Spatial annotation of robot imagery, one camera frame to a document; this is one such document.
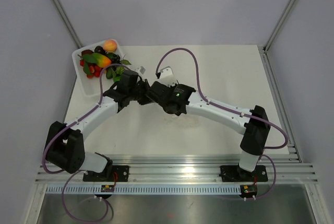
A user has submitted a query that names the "dark grape bunch with leaves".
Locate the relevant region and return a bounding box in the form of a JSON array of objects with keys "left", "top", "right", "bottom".
[{"left": 106, "top": 53, "right": 131, "bottom": 79}]

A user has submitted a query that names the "clear zip top bag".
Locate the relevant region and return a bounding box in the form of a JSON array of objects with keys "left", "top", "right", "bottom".
[{"left": 164, "top": 114, "right": 200, "bottom": 128}]

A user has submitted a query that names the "white plastic basket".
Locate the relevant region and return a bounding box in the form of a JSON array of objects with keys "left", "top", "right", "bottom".
[{"left": 72, "top": 39, "right": 125, "bottom": 98}]

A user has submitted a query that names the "red cherry bunch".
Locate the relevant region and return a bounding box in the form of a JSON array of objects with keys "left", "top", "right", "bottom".
[{"left": 79, "top": 60, "right": 102, "bottom": 79}]

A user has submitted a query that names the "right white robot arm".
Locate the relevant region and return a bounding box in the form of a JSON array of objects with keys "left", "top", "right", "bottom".
[{"left": 146, "top": 81, "right": 270, "bottom": 182}]

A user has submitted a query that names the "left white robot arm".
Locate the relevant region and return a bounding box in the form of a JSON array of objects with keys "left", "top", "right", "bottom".
[{"left": 42, "top": 70, "right": 149, "bottom": 181}]

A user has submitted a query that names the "green pepper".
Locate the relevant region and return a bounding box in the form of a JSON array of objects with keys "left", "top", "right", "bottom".
[{"left": 113, "top": 75, "right": 121, "bottom": 82}]

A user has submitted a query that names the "yellow red mango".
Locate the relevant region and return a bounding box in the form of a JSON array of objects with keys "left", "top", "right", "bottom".
[{"left": 91, "top": 53, "right": 112, "bottom": 68}]

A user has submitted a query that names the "orange peach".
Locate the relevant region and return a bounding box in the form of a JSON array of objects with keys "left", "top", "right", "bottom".
[{"left": 103, "top": 39, "right": 117, "bottom": 53}]

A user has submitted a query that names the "dark plum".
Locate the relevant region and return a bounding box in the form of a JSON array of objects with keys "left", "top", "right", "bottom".
[{"left": 94, "top": 45, "right": 106, "bottom": 55}]

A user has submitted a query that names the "left small circuit board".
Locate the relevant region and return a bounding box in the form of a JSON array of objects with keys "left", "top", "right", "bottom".
[{"left": 101, "top": 185, "right": 115, "bottom": 193}]

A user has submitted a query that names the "small circuit board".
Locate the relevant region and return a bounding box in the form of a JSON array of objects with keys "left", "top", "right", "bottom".
[
  {"left": 240, "top": 184, "right": 258, "bottom": 198},
  {"left": 101, "top": 185, "right": 115, "bottom": 193}
]

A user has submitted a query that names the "right small circuit board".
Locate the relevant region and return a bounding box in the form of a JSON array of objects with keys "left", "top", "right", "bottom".
[{"left": 240, "top": 184, "right": 258, "bottom": 198}]

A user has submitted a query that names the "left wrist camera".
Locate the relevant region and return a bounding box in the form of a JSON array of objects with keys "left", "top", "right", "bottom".
[{"left": 138, "top": 66, "right": 146, "bottom": 74}]

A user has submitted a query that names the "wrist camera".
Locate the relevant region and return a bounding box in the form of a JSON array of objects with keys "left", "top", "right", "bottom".
[
  {"left": 138, "top": 66, "right": 146, "bottom": 74},
  {"left": 157, "top": 66, "right": 178, "bottom": 87}
]

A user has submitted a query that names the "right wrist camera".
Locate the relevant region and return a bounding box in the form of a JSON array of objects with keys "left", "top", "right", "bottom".
[{"left": 157, "top": 66, "right": 178, "bottom": 87}]

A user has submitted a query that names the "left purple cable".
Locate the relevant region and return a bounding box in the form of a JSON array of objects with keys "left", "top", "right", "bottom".
[{"left": 42, "top": 63, "right": 134, "bottom": 222}]

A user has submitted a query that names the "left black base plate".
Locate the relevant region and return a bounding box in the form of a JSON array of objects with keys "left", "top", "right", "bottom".
[{"left": 83, "top": 164, "right": 130, "bottom": 182}]

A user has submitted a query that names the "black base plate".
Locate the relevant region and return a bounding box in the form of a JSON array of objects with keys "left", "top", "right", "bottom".
[
  {"left": 220, "top": 165, "right": 268, "bottom": 183},
  {"left": 83, "top": 164, "right": 130, "bottom": 182}
]

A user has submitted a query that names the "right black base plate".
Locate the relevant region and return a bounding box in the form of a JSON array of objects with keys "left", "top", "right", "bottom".
[{"left": 220, "top": 165, "right": 268, "bottom": 183}]

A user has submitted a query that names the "white slotted cable duct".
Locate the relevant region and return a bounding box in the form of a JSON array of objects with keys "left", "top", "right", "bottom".
[{"left": 46, "top": 184, "right": 241, "bottom": 195}]

